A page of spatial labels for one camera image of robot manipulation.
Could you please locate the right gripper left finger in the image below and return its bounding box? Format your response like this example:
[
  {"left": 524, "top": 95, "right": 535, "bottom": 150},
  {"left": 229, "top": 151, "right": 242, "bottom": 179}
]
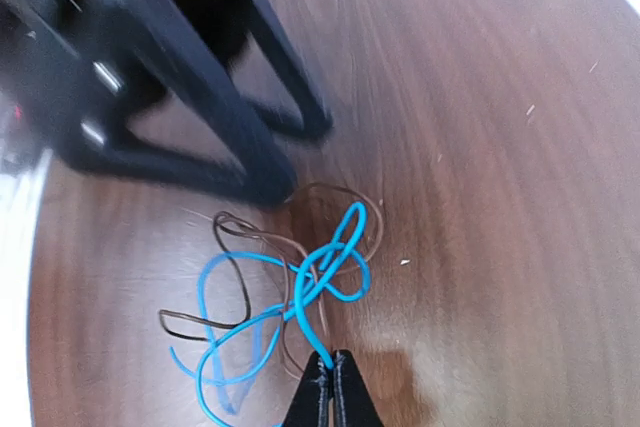
[{"left": 282, "top": 352, "right": 330, "bottom": 427}]

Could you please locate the blue wire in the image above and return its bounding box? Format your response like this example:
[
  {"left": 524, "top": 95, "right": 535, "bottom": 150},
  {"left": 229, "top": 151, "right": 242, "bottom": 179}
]
[{"left": 168, "top": 200, "right": 372, "bottom": 423}]

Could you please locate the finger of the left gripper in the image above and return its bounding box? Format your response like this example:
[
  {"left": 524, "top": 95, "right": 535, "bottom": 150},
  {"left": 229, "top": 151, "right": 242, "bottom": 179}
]
[
  {"left": 64, "top": 0, "right": 299, "bottom": 209},
  {"left": 174, "top": 0, "right": 333, "bottom": 141}
]

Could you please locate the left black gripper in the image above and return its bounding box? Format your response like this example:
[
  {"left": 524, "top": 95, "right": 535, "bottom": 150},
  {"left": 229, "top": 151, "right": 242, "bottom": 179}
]
[{"left": 1, "top": 0, "right": 150, "bottom": 157}]

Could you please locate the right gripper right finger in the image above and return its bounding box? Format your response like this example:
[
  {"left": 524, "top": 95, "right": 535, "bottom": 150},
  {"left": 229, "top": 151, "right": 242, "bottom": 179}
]
[{"left": 333, "top": 350, "right": 383, "bottom": 427}]

